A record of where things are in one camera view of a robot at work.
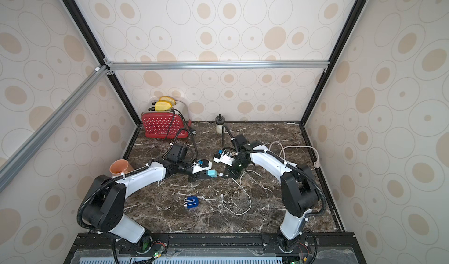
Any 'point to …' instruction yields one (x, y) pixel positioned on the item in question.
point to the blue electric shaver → (191, 202)
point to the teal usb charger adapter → (213, 173)
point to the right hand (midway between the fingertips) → (224, 178)
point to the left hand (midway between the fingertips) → (212, 171)
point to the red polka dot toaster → (174, 124)
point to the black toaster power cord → (193, 131)
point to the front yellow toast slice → (162, 106)
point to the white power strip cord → (317, 163)
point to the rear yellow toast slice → (168, 98)
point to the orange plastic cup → (120, 166)
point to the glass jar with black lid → (220, 121)
